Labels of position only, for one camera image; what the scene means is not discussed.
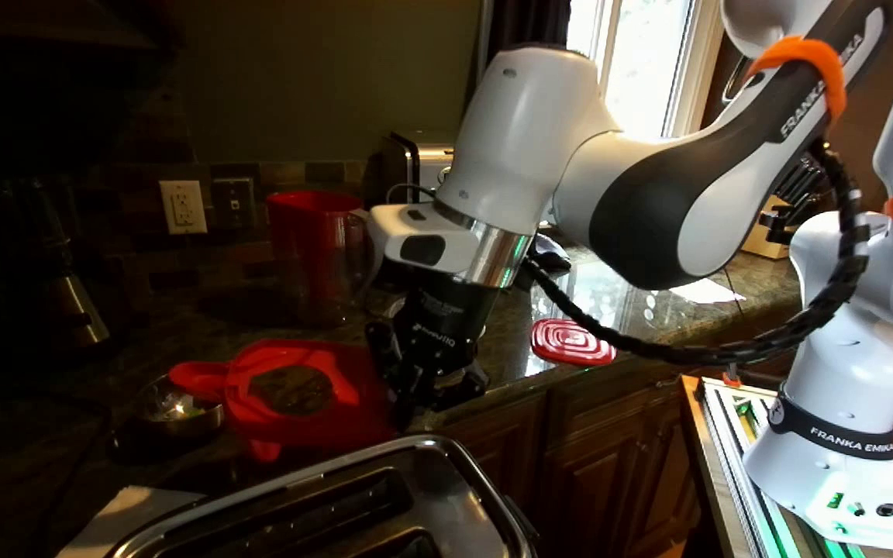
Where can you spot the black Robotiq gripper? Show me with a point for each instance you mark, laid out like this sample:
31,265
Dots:
442,320

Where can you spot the red cloth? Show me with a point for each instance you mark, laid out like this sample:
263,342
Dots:
339,397

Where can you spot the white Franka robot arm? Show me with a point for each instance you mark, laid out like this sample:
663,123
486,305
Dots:
673,188

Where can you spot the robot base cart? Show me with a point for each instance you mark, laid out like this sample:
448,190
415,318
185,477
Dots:
742,443

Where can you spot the silver toaster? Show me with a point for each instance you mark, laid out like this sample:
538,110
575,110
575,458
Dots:
362,506

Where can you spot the red white swirl lid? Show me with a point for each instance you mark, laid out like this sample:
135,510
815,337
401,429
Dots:
575,342

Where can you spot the red plastic pitcher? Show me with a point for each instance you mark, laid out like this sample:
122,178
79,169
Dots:
308,252

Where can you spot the black silver coffee maker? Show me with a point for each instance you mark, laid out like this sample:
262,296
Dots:
415,166

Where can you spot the steel bowl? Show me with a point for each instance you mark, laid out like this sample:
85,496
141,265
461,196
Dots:
172,420

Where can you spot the white paper napkin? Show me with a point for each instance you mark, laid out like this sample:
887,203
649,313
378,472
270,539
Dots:
107,522

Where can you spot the dark kitchen appliance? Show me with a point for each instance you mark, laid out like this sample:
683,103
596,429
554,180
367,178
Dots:
69,279

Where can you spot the dark curtain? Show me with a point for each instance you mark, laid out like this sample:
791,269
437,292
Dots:
527,21

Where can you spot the bright window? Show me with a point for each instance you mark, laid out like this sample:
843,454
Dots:
649,62

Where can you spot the dark wall switch plate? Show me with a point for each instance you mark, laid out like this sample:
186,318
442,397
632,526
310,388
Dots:
234,203

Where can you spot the white wall outlet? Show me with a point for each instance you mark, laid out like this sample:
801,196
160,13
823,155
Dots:
185,206

